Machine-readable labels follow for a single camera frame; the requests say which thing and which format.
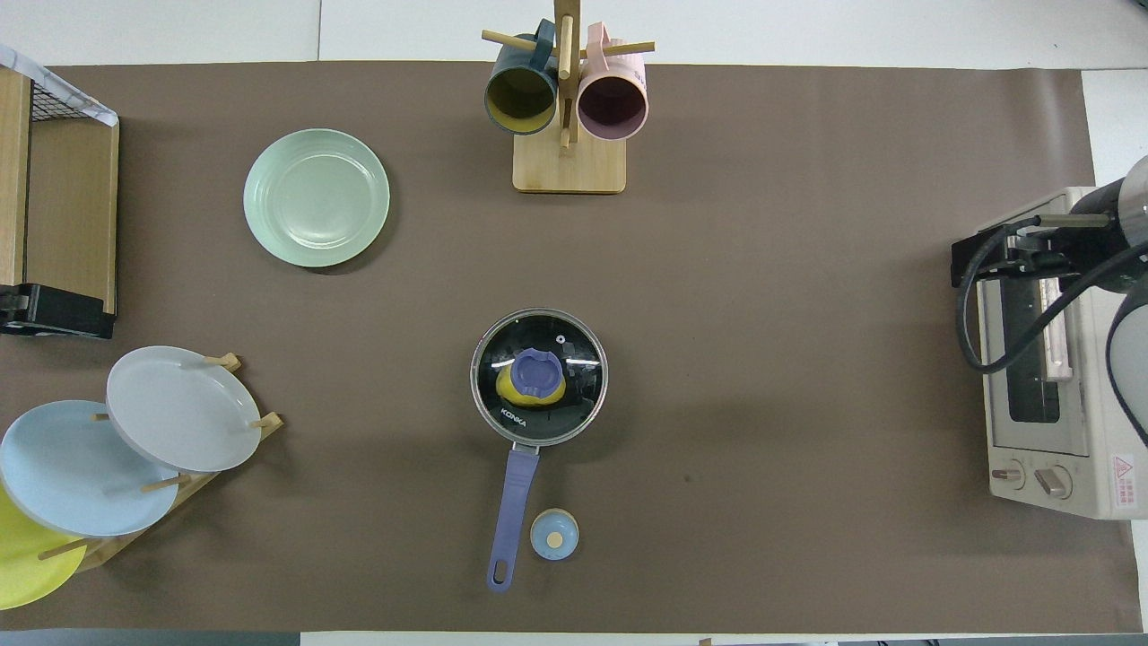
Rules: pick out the brown wooden cutting board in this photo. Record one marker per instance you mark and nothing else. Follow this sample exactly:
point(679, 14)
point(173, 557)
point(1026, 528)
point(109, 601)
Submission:
point(72, 215)

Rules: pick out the white checked cloth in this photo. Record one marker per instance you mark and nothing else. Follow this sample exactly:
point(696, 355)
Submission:
point(90, 100)

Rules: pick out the yellow potato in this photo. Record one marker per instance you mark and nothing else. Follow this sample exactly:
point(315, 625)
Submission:
point(504, 388)

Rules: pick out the teal mug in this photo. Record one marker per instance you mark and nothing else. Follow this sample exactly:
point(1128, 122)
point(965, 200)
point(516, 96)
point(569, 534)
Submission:
point(520, 99)

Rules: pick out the grey plate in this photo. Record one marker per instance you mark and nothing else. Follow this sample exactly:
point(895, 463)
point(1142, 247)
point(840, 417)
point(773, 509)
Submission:
point(184, 408)

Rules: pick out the dark blue saucepan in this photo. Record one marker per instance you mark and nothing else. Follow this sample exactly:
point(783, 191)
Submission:
point(516, 502)

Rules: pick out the brown table mat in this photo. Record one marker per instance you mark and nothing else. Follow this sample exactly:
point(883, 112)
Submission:
point(807, 359)

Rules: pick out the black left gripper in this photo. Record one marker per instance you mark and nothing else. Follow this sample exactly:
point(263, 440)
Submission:
point(45, 318)

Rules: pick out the light wooden cutting board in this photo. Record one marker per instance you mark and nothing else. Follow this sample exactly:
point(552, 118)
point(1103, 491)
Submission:
point(11, 179)

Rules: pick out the yellow plate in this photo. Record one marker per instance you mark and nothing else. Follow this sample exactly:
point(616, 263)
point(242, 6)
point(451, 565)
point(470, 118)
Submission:
point(27, 565)

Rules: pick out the light blue plate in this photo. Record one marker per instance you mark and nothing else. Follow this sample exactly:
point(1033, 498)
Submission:
point(72, 471)

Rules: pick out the cream toaster oven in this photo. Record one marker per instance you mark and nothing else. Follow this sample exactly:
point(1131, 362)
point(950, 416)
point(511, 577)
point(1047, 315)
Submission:
point(1076, 449)

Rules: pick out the green plate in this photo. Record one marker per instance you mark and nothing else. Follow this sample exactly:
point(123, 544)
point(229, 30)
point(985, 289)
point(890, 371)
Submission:
point(316, 197)

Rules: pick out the pink ribbed mug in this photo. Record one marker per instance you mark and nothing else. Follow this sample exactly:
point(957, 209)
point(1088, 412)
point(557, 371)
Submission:
point(613, 108)

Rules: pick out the glass lid with blue knob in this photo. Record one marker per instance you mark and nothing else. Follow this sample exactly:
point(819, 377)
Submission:
point(578, 359)

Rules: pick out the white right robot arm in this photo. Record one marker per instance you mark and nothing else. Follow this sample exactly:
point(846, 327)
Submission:
point(1134, 359)

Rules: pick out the wooden plate rack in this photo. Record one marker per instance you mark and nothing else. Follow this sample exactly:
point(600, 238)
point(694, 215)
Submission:
point(272, 422)

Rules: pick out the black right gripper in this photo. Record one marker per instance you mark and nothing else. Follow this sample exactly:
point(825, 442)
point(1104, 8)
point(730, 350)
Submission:
point(1036, 256)

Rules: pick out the wooden mug tree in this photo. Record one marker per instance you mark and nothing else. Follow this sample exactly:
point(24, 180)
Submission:
point(569, 170)

